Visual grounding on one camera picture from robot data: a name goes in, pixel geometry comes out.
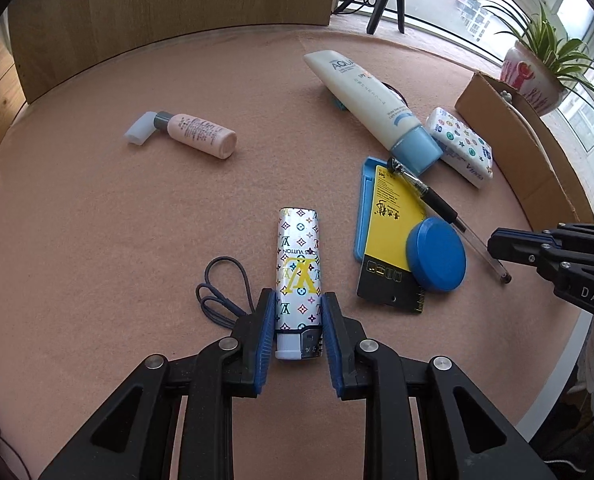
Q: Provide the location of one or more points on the monogram patterned lighter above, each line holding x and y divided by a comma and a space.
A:
298, 286

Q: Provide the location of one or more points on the pink spray bottle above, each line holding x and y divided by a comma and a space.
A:
195, 132

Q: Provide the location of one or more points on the blue round lid container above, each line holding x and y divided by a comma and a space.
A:
436, 255

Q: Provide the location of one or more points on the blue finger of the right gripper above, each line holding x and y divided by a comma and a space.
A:
517, 246

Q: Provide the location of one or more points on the white patterned tissue pack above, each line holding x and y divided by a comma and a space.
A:
463, 149

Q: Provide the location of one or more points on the black clear gel pen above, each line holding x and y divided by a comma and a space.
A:
447, 213

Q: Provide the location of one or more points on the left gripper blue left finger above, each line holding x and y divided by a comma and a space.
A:
255, 333

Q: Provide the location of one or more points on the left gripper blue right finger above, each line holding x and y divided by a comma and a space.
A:
341, 335

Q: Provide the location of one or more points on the red white flower pot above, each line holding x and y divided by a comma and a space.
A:
525, 73

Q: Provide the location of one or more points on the yellow black card package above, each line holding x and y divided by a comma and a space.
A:
385, 277

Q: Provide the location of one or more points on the pink mat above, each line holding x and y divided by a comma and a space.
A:
103, 242

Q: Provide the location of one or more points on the green spider plant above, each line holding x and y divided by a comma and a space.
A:
567, 58

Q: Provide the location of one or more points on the cardboard box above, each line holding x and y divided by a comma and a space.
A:
472, 105

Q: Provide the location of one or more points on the white blue sunscreen tube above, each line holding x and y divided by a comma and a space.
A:
385, 115

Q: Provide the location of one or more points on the wooden board panel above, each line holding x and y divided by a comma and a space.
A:
53, 40

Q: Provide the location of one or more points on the white beaded head massager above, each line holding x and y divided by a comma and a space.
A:
530, 159

